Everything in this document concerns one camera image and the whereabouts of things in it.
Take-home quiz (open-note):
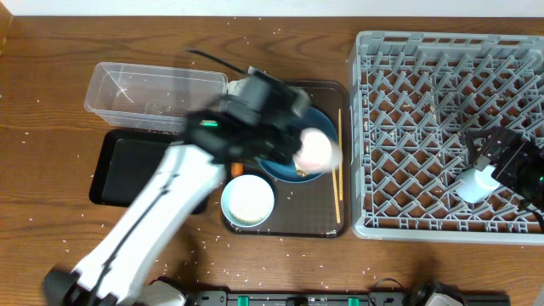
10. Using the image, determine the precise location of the small blue cup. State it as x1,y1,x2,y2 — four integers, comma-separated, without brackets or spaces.
455,165,501,204

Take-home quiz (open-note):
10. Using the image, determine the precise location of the dark blue plate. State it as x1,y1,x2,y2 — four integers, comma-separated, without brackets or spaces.
258,107,338,183

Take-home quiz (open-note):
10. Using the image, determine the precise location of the brown food scrap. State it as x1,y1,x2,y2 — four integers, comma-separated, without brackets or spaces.
296,168,308,177

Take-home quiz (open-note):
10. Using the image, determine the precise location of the pink and white cup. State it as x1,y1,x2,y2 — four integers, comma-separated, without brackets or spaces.
293,127,343,174

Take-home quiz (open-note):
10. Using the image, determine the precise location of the light blue rice bowl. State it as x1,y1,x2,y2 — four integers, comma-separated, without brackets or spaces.
220,174,275,228

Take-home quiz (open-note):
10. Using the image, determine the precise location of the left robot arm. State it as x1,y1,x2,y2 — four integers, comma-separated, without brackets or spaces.
42,70,310,305

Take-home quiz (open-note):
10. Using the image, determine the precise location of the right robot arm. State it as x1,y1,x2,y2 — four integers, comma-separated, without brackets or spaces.
464,127,543,226

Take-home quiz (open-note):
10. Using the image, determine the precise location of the grey dishwasher rack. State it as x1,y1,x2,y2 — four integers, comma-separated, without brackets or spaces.
348,31,543,245

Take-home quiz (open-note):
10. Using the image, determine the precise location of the crumpled white paper napkin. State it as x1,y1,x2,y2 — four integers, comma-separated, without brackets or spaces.
227,78,249,97

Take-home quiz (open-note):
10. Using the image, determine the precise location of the orange carrot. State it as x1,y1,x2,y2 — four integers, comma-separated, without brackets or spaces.
230,162,244,178

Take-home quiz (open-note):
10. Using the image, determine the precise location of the left wooden chopstick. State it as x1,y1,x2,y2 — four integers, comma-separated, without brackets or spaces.
331,168,341,224

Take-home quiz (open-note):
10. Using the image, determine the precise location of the dark brown serving tray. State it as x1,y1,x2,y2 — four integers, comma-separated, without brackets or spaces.
221,81,351,238

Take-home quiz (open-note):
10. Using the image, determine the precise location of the clear plastic bin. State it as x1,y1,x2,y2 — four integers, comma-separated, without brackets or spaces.
84,62,228,133

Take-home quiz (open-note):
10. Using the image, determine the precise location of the black plastic bin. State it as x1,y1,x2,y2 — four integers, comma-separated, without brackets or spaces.
88,128,209,215

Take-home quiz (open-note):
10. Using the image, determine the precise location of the left black cable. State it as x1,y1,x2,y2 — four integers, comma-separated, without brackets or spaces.
186,48,247,76

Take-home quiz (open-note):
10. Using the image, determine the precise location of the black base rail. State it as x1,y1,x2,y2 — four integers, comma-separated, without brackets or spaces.
139,278,511,306

